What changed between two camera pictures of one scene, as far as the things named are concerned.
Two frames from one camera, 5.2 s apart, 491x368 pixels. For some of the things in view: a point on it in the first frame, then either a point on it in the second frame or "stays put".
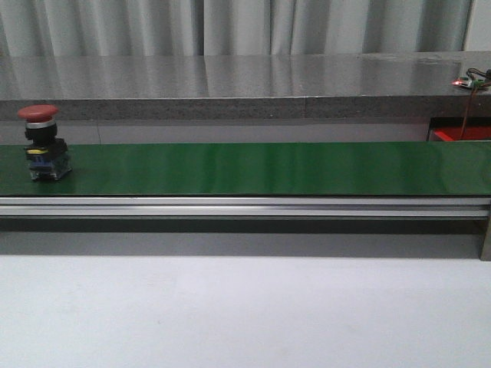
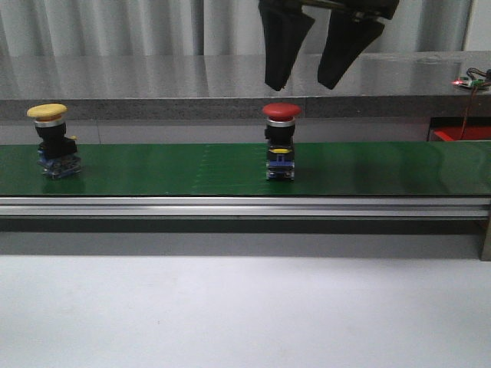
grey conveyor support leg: x=486 y=250 stays put
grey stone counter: x=245 y=87 stays put
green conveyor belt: x=258 y=169 stays put
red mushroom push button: x=44 y=153 -> x=279 y=133
